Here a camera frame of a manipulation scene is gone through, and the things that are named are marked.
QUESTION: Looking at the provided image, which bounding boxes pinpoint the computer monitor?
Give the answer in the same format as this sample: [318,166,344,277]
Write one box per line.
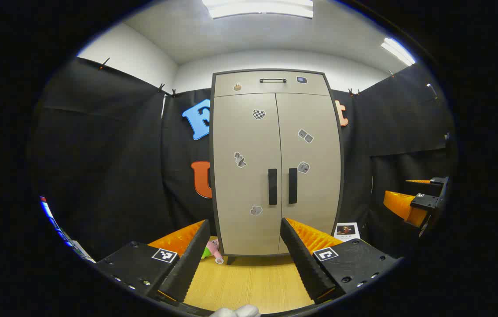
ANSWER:
[39,196,95,264]

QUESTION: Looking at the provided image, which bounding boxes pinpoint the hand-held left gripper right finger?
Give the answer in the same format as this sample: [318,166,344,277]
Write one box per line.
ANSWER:
[280,217,403,305]

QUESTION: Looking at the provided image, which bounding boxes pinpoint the narrow ceiling light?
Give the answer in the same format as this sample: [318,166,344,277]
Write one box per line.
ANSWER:
[381,37,416,66]

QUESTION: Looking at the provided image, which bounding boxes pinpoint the black backdrop cloth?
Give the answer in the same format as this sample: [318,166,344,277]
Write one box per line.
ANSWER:
[29,56,456,265]

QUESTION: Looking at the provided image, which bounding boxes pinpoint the pink green plush toy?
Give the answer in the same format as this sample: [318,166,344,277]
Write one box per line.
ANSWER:
[201,239,225,265]

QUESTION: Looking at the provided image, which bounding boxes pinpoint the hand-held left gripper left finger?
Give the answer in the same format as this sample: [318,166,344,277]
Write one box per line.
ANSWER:
[95,219,211,304]

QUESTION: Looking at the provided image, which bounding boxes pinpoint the beige cabinet door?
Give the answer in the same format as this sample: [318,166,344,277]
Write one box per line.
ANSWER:
[275,92,343,255]
[212,93,282,257]

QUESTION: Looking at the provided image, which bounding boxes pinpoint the white photo card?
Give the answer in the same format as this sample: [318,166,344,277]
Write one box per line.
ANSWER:
[333,222,361,242]

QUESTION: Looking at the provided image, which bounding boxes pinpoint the large ceiling light panel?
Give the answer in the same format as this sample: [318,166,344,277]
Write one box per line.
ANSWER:
[202,0,314,19]

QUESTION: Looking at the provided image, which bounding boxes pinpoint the beige double-door shoe cabinet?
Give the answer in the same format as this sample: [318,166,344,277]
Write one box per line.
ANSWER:
[209,68,345,265]

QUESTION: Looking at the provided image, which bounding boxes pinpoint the beige cabinet drawer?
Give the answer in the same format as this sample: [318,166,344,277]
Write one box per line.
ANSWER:
[214,71,331,97]

